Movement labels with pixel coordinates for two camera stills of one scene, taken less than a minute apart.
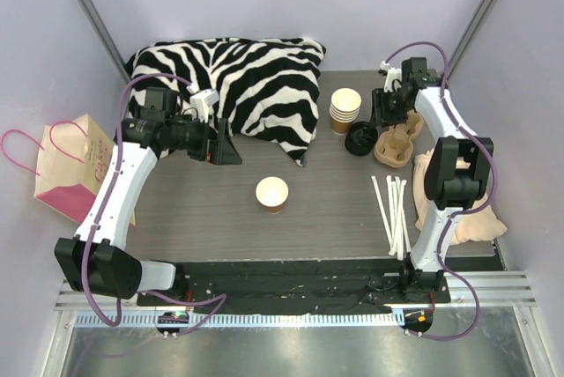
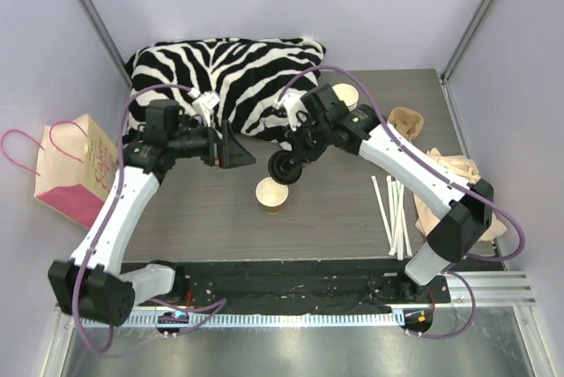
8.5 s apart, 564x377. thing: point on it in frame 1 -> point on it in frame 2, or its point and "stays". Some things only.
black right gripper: x=381 y=107 -> x=300 y=148
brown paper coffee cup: x=271 y=192 stays
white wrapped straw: x=404 y=213 stays
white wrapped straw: x=389 y=181 stays
